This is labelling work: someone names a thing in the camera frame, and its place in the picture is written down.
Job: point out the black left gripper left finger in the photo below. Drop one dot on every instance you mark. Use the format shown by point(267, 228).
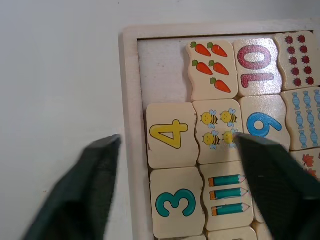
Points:
point(75, 195)

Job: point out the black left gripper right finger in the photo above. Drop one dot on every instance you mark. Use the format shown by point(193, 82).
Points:
point(280, 190)

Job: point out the wooden yellow number 4 tile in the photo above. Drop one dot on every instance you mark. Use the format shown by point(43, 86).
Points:
point(170, 135)

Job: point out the wooden blue number 9 tile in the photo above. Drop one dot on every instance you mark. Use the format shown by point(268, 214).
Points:
point(262, 107)

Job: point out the wooden teal number 3 tile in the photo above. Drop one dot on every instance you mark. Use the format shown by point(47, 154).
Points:
point(175, 180)

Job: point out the wooden number puzzle board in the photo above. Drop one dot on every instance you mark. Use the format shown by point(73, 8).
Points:
point(130, 100)

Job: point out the wooden red number 10 tile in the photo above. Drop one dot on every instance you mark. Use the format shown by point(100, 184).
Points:
point(255, 62)

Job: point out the wooden red leaves picture tile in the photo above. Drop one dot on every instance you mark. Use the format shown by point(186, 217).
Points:
point(308, 160)

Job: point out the wooden teal pencils picture tile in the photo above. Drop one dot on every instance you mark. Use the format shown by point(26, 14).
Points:
point(225, 170)

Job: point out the wooden blue candies picture tile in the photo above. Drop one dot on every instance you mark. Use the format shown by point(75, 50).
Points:
point(305, 120)

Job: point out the wooden bees picture tile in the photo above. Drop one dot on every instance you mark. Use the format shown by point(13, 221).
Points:
point(217, 106)

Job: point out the wooden ladybugs picture tile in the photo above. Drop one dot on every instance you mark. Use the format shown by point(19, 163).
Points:
point(297, 62)

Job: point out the wooden carrots picture tile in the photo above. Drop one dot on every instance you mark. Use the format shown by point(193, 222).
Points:
point(197, 82)

